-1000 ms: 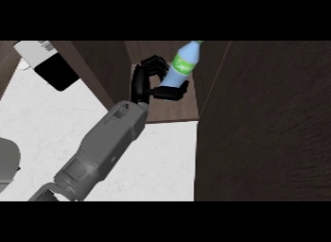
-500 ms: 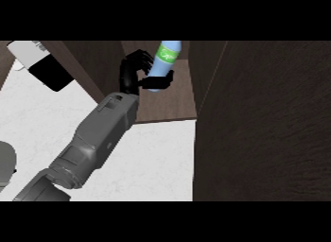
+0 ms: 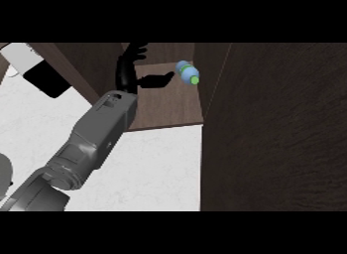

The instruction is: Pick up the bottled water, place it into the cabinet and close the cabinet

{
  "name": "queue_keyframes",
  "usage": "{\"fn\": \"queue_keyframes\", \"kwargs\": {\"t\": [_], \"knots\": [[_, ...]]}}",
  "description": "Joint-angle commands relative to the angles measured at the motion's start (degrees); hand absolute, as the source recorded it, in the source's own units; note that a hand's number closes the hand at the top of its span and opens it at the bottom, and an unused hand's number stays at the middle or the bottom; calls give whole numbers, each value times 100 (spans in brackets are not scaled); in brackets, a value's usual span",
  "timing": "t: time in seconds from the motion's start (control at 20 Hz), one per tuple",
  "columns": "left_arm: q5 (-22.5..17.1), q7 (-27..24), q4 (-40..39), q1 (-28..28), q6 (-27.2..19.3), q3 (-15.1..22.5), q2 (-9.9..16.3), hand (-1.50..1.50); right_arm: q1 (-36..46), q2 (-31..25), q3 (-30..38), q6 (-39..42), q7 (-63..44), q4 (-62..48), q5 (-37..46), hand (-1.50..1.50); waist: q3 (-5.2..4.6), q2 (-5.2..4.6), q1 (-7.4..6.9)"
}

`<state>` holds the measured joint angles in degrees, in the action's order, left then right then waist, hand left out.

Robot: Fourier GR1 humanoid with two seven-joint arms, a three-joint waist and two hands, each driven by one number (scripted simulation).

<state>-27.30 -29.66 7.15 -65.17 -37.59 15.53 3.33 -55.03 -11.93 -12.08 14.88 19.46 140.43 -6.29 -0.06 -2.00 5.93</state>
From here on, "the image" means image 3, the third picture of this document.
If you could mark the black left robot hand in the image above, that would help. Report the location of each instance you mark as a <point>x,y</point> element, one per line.
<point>125,76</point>

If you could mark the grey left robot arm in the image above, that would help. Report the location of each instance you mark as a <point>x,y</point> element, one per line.
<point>99,127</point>

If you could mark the brown wooden cabinet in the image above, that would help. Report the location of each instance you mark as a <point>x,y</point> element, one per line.
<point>165,102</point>

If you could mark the blue water bottle green cap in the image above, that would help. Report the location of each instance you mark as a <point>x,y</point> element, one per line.
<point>186,72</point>

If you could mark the dark brown cabinet door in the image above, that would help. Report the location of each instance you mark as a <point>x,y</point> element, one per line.
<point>282,132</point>

